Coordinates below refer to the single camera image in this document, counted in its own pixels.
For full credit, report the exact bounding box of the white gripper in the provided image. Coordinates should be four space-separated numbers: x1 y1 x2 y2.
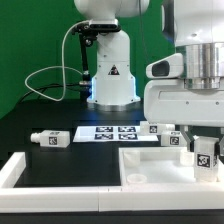
144 79 224 157

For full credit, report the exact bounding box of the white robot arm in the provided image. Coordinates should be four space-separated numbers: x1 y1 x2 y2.
74 0 224 128

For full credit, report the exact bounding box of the white U-shaped fence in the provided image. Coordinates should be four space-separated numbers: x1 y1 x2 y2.
0 152 224 213

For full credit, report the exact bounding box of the white sheet with tags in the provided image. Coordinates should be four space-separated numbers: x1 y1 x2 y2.
73 126 158 142

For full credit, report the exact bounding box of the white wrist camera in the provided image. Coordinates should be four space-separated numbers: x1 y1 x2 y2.
146 53 184 79

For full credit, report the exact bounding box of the grey looped cable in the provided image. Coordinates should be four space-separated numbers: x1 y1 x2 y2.
24 21 90 103

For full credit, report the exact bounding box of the black camera on stand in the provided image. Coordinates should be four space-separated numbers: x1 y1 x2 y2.
71 21 121 101

